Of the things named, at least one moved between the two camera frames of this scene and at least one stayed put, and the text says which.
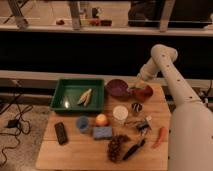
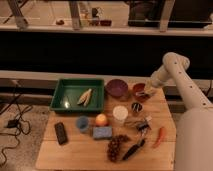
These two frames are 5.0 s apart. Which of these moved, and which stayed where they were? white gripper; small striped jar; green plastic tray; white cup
Moved: white gripper
Stayed: white cup; small striped jar; green plastic tray
